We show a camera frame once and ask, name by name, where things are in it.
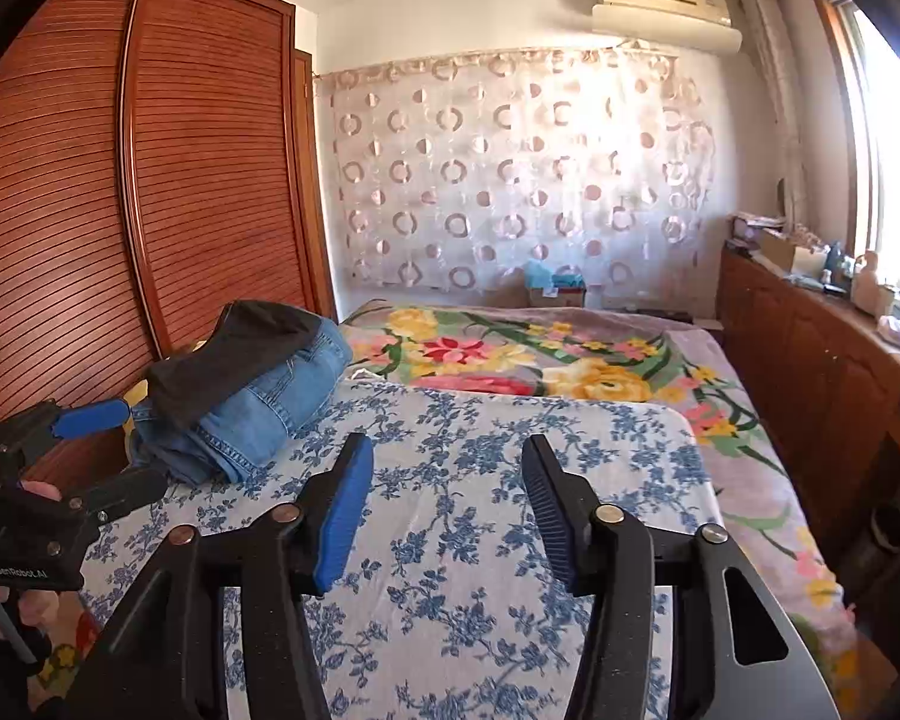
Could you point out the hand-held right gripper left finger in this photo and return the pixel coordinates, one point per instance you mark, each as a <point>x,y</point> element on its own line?
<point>341,521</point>

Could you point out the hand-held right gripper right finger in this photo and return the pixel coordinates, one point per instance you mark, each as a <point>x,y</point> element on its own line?
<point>551,521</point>

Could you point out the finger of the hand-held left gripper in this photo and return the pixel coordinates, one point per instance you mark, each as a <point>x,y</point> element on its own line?
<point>90,418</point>
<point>127,487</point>

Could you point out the black pants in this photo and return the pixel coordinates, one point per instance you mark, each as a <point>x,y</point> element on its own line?
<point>232,352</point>

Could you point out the person's left hand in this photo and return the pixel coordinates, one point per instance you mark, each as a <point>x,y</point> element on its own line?
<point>37,607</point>

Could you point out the blue floral bedsheet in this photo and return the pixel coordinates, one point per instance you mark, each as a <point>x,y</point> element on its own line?
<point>457,465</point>

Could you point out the red floral cloth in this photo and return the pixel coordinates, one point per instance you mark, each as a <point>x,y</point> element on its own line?
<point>67,652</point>

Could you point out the folded blue jeans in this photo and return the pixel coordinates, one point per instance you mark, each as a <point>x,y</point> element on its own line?
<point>270,412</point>

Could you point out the colourful floral blanket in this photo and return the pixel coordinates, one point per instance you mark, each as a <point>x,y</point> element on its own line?
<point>570,360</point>

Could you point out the cardboard box with blue contents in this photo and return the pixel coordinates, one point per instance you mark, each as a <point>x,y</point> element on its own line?
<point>555,292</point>

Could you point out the wooden slatted wardrobe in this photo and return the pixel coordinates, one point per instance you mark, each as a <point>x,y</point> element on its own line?
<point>195,202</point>

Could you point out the wooden sideboard cabinet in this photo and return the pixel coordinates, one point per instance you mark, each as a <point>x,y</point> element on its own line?
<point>795,352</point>

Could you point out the open cardboard box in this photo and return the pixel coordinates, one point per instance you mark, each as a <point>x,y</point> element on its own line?
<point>784,255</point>

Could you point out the stack of papers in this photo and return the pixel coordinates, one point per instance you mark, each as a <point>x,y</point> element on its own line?
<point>757,229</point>

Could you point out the sheer circle-patterned curtain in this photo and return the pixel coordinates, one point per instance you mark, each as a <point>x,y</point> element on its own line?
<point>495,165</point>

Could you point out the blue bottle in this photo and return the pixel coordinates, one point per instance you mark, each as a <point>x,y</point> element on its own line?
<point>834,259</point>

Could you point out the white plastic bottle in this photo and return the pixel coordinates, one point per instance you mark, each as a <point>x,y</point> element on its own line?
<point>866,285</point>

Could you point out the white corner pipe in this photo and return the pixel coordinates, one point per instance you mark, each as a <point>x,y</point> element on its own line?
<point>776,90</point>

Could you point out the wooden framed window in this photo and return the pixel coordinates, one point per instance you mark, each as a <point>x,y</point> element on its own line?
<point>892,127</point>

